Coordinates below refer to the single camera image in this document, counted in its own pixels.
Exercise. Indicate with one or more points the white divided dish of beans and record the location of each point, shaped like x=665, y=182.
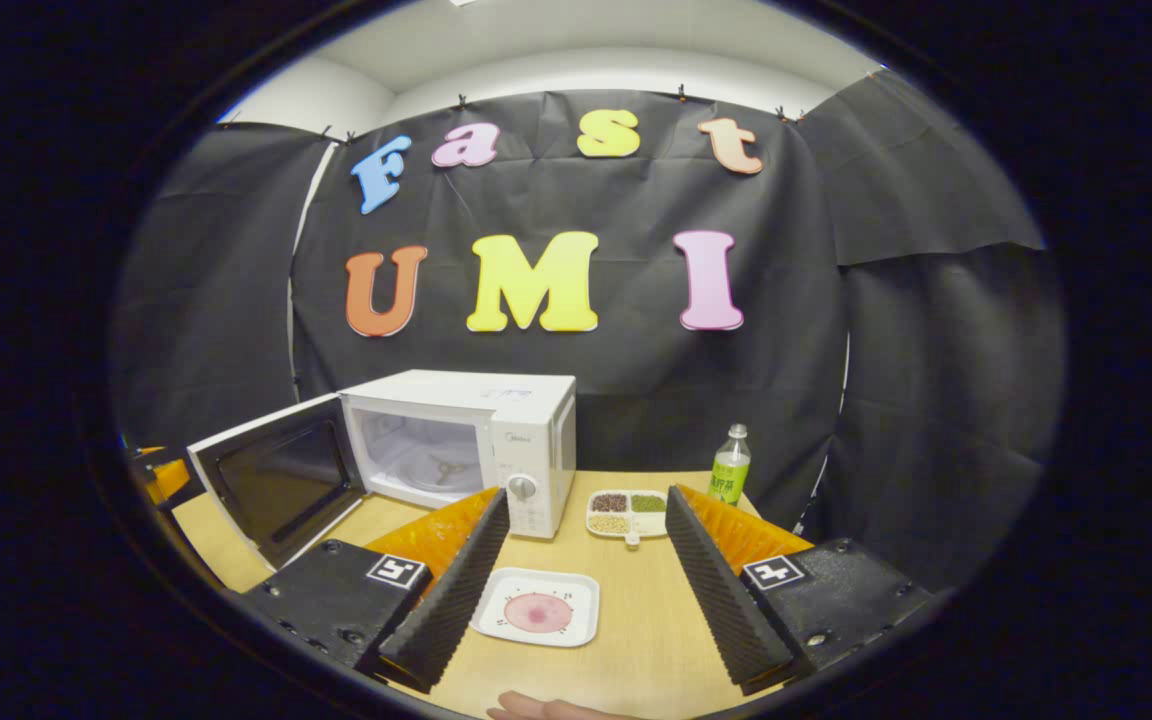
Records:
x=626, y=512

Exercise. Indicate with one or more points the white microwave oven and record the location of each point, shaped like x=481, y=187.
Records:
x=456, y=395

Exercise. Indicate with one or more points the white square food plate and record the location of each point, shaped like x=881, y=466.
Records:
x=496, y=590

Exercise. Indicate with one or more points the pink round food slice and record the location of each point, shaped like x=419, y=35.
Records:
x=536, y=612

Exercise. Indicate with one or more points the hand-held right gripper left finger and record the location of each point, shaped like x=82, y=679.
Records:
x=446, y=610

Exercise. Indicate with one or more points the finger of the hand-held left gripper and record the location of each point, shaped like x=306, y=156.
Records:
x=168, y=480

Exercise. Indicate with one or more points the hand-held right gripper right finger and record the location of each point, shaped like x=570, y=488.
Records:
x=721, y=600

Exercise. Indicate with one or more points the green label drink bottle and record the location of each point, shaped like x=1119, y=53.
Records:
x=729, y=475

